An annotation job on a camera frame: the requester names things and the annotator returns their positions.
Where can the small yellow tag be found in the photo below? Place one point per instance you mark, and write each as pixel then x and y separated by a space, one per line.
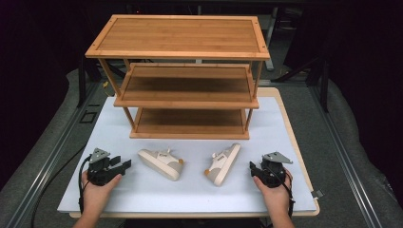
pixel 105 84

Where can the black upright post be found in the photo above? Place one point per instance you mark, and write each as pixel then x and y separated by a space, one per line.
pixel 81 85
pixel 323 88

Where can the small grey metal clip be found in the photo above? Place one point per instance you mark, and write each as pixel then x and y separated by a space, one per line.
pixel 317 193

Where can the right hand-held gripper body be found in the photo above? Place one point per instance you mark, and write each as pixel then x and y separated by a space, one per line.
pixel 273 172

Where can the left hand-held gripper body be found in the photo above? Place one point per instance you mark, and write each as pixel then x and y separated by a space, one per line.
pixel 99 171

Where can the person's left hand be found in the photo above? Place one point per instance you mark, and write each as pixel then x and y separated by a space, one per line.
pixel 95 196

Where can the white metal stand leg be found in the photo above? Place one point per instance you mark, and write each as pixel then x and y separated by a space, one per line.
pixel 270 47

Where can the white table mat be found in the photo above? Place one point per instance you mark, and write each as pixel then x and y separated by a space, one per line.
pixel 190 193

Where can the person's right hand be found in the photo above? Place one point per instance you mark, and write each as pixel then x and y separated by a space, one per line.
pixel 275 196

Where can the three-tier bamboo shoe rack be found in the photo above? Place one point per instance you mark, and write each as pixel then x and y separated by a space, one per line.
pixel 180 36

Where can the aluminium frame rail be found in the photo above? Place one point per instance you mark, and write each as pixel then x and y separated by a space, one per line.
pixel 345 164
pixel 47 164

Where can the beige and white sneaker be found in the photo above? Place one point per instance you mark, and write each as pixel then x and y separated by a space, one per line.
pixel 161 163
pixel 223 164

